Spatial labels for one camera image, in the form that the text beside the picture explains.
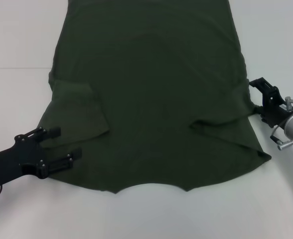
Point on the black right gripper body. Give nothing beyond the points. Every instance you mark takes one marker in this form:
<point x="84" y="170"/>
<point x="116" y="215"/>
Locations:
<point x="273" y="109"/>

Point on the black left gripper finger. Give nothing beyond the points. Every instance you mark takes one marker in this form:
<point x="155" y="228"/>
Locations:
<point x="75" y="155"/>
<point x="54" y="132"/>

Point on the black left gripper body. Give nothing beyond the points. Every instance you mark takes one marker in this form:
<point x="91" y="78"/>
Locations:
<point x="14" y="159"/>

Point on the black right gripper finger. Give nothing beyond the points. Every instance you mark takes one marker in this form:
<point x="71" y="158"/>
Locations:
<point x="259" y="111"/>
<point x="259" y="83"/>

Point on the dark green t-shirt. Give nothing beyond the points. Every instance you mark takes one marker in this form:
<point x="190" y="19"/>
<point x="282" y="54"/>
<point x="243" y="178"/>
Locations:
<point x="146" y="99"/>

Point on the silver elbow connector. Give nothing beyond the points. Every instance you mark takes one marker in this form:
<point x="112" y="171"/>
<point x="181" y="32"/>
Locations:
<point x="290" y="102"/>

